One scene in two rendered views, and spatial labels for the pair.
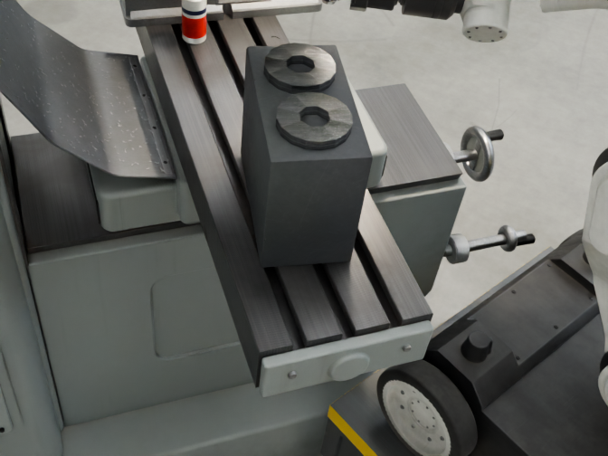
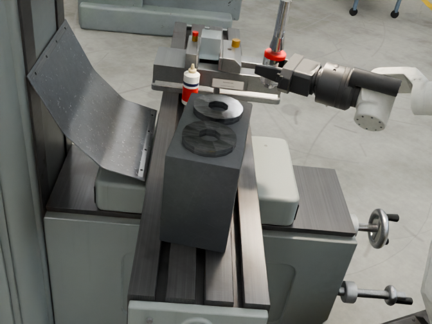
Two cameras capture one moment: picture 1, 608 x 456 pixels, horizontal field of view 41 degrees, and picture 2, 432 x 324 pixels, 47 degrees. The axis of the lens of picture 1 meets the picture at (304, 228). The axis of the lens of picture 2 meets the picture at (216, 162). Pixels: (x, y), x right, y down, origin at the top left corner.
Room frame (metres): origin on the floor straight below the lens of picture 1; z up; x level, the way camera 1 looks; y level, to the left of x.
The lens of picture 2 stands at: (0.10, -0.24, 1.58)
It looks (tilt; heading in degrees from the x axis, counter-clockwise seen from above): 36 degrees down; 19
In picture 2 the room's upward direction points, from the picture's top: 8 degrees clockwise
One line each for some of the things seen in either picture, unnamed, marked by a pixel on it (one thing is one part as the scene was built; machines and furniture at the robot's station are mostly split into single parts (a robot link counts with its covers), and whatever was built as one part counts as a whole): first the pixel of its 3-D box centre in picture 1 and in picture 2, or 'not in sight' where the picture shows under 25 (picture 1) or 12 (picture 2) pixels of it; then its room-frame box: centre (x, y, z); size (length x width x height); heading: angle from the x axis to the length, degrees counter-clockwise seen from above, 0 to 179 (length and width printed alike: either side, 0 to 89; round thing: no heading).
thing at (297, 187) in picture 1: (299, 150); (207, 166); (0.79, 0.02, 1.04); 0.22 x 0.12 x 0.20; 16
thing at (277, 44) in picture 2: not in sight; (280, 26); (1.08, 0.01, 1.22); 0.03 x 0.03 x 0.11
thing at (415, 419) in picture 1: (425, 413); not in sight; (0.76, -0.26, 0.50); 0.20 x 0.05 x 0.20; 46
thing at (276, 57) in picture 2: not in sight; (275, 54); (1.08, 0.01, 1.16); 0.05 x 0.05 x 0.01
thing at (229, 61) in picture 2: not in sight; (229, 56); (1.29, 0.19, 1.03); 0.12 x 0.06 x 0.04; 23
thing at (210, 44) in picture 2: not in sight; (210, 44); (1.27, 0.24, 1.05); 0.06 x 0.05 x 0.06; 23
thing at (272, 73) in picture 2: not in sight; (268, 72); (1.05, 0.01, 1.13); 0.06 x 0.02 x 0.03; 91
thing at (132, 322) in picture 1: (236, 261); (195, 261); (1.09, 0.13, 0.44); 0.80 x 0.30 x 0.60; 115
